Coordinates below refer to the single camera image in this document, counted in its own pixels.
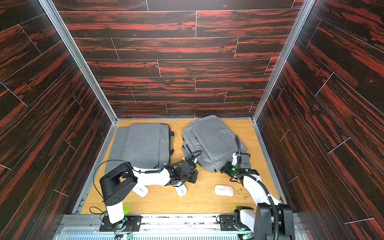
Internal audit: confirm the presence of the grey laptop bag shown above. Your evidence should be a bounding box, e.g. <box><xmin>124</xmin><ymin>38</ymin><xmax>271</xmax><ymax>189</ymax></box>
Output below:
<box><xmin>105</xmin><ymin>127</ymin><xmax>130</xmax><ymax>174</ymax></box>
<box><xmin>121</xmin><ymin>124</ymin><xmax>174</xmax><ymax>169</ymax></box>
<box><xmin>182</xmin><ymin>115</ymin><xmax>238</xmax><ymax>173</ymax></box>

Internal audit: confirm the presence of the right white pink computer mouse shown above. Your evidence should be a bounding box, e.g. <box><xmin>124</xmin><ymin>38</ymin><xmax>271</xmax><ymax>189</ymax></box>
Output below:
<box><xmin>214</xmin><ymin>185</ymin><xmax>235</xmax><ymax>197</ymax></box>

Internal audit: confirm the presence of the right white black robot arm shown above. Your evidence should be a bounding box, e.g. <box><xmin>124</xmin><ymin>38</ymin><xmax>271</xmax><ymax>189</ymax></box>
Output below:
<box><xmin>221</xmin><ymin>152</ymin><xmax>296</xmax><ymax>240</ymax></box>

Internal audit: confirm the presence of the aluminium front rail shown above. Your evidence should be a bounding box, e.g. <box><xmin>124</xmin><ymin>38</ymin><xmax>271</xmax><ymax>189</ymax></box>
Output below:
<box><xmin>52</xmin><ymin>213</ymin><xmax>310</xmax><ymax>240</ymax></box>

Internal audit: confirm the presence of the pale blue computer mouse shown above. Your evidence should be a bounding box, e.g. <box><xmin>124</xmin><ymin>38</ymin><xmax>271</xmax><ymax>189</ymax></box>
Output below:
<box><xmin>175</xmin><ymin>183</ymin><xmax>188</xmax><ymax>197</ymax></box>

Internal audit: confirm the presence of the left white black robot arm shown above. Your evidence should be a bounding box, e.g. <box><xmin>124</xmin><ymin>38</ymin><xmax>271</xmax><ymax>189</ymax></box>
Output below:
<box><xmin>99</xmin><ymin>159</ymin><xmax>198</xmax><ymax>225</ymax></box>

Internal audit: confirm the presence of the left white computer mouse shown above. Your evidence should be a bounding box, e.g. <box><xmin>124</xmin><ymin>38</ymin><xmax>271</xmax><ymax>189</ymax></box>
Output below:
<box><xmin>133</xmin><ymin>185</ymin><xmax>149</xmax><ymax>198</ymax></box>

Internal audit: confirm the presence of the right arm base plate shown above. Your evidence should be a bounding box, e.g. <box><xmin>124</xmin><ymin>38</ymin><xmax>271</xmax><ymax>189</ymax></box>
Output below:
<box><xmin>216</xmin><ymin>213</ymin><xmax>255</xmax><ymax>232</ymax></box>

